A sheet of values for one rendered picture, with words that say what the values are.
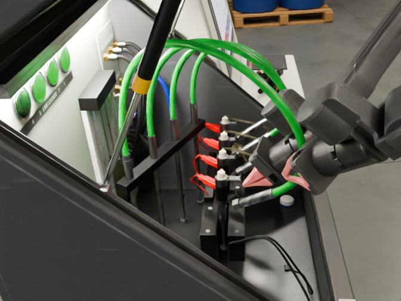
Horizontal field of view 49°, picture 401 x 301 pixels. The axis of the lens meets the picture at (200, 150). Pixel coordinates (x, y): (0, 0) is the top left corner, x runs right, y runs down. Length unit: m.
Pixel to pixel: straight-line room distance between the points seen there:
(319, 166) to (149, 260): 0.28
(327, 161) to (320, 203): 0.47
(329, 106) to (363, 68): 0.27
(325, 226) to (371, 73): 0.39
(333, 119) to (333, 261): 0.46
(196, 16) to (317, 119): 0.64
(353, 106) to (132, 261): 0.35
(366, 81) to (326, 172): 0.22
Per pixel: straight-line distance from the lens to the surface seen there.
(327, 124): 0.59
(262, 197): 0.81
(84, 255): 0.63
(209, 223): 1.01
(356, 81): 0.83
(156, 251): 0.60
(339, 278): 0.96
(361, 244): 2.44
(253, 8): 5.66
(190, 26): 1.16
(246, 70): 0.70
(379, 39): 0.86
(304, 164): 0.68
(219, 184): 0.93
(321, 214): 1.09
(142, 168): 0.99
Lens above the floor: 1.65
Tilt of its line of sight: 32 degrees down
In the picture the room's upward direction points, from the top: 4 degrees counter-clockwise
